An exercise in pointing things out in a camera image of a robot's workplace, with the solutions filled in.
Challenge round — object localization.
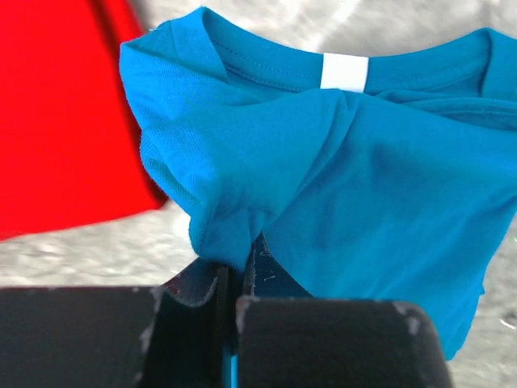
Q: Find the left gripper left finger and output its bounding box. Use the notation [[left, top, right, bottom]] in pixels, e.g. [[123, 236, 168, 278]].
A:
[[1, 260, 229, 387]]

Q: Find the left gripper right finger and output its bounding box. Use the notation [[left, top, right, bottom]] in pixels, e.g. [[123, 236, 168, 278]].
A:
[[236, 237, 453, 388]]

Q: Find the blue t shirt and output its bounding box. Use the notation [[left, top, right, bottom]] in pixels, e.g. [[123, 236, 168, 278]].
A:
[[120, 7, 516, 359]]

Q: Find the folded red t shirt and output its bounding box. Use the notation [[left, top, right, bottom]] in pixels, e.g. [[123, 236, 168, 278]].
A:
[[1, 1, 166, 239]]

